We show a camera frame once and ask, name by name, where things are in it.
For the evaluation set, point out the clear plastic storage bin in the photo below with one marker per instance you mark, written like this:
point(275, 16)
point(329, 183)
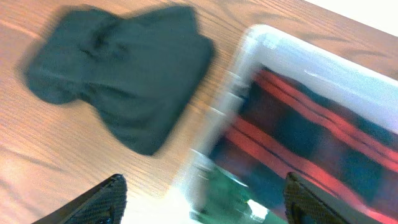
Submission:
point(365, 92)

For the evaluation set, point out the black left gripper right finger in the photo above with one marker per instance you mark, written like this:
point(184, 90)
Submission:
point(307, 203)

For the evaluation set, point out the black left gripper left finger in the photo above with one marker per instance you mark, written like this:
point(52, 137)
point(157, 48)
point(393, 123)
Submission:
point(104, 203)

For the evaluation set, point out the red plaid flannel shirt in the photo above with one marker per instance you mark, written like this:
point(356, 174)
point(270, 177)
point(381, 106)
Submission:
point(284, 127)

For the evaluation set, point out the green garment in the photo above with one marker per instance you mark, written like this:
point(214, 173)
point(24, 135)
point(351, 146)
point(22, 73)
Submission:
point(226, 200)

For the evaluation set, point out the large black garment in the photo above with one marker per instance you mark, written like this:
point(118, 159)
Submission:
point(138, 71)

